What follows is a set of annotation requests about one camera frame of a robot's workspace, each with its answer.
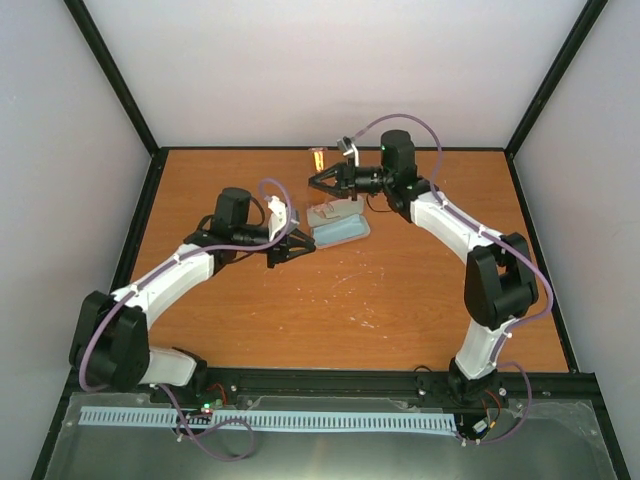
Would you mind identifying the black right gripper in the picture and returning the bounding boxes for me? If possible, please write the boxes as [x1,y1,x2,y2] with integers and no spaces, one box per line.
[308,158,392,202]

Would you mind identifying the orange transparent sunglasses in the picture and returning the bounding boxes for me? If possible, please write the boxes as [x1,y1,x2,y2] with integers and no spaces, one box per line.
[306,146,337,221]

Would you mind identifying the white pink glasses case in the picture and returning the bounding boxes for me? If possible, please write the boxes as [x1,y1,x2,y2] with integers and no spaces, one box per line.
[306,196,371,249]

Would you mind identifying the light blue cleaning cloth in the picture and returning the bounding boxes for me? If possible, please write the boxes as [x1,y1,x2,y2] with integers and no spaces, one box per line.
[312,215,370,248]

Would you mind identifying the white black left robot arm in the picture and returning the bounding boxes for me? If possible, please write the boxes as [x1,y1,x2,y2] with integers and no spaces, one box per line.
[69,187,316,403]

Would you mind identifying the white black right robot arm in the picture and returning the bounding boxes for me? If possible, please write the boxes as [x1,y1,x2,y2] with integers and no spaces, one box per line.
[308,130,539,405]

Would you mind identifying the clear acrylic front plate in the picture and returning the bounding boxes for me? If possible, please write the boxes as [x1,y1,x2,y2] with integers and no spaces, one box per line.
[45,394,616,479]

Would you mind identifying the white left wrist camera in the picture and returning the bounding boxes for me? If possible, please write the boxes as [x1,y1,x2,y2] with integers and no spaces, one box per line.
[265,195,300,246]

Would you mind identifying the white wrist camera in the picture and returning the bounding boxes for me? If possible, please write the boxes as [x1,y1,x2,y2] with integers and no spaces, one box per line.
[265,195,300,246]
[337,136,360,170]

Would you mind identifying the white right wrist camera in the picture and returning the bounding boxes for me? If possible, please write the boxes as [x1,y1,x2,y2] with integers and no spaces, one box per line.
[337,136,360,170]

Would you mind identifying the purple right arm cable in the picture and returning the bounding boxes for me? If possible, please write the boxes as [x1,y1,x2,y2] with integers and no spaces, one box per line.
[344,113,555,447]

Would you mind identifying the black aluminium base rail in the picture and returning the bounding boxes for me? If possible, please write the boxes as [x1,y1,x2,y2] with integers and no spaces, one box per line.
[64,365,600,414]

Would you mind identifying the light blue slotted cable duct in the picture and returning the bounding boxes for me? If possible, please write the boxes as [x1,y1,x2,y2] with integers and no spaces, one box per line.
[77,406,457,436]

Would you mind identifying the black enclosure frame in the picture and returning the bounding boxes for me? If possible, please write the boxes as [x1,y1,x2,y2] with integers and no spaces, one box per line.
[32,0,607,479]

